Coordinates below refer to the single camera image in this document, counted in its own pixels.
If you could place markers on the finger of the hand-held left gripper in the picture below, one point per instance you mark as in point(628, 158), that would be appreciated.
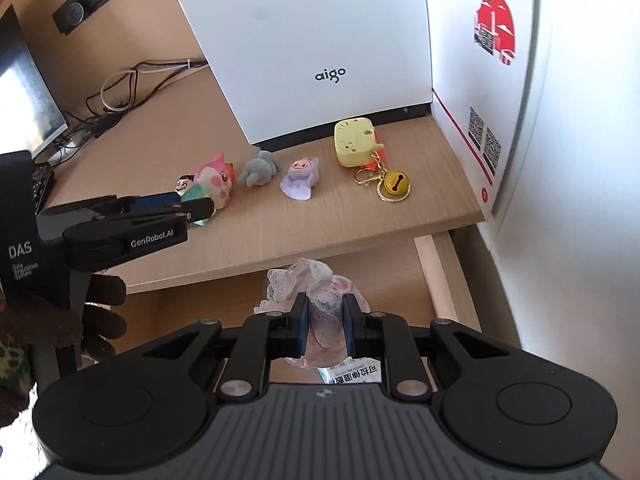
point(165, 214)
point(155, 199)

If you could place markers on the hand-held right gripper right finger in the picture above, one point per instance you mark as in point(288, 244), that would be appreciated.
point(350, 325)

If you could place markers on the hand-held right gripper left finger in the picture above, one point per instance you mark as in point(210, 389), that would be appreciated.
point(301, 322)

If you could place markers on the black-haired small figure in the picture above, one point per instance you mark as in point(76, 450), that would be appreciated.
point(185, 185)

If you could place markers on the teal toy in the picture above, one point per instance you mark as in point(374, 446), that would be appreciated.
point(195, 194)

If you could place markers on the pink lace scrunchie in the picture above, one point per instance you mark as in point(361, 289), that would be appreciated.
point(320, 280)

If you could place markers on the blue white packet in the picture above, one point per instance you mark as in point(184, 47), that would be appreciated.
point(350, 374)

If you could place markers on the pink plush toy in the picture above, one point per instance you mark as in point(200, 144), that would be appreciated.
point(217, 180)

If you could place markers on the wide white desk drawer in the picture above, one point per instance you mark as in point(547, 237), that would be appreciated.
point(440, 280)

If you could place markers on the grey elephant plush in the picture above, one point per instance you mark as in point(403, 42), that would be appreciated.
point(257, 170)

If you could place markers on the purple pig figure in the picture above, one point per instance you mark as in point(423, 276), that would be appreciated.
point(300, 175)

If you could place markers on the person's left hand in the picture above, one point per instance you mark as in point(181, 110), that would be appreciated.
point(105, 320)

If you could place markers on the black keyboard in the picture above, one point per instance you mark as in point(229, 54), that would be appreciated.
point(45, 185)

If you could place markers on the black power adapter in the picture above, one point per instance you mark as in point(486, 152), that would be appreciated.
point(105, 126)

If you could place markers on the black computer monitor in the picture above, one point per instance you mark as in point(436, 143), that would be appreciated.
point(25, 85)

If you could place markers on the white computer case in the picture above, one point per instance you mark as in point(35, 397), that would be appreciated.
point(300, 25)

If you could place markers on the white poster board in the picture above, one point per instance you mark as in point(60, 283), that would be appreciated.
point(480, 85)

